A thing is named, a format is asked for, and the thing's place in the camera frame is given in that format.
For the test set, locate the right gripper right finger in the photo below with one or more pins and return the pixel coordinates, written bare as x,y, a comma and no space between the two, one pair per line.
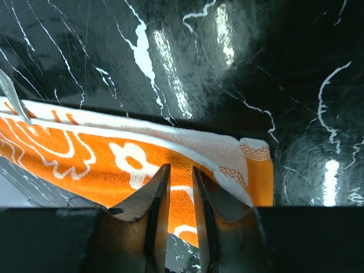
234,237

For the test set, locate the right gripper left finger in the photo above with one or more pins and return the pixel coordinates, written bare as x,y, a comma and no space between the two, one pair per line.
128,237

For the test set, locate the orange white patterned towel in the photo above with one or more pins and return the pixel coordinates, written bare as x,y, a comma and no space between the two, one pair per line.
106,158

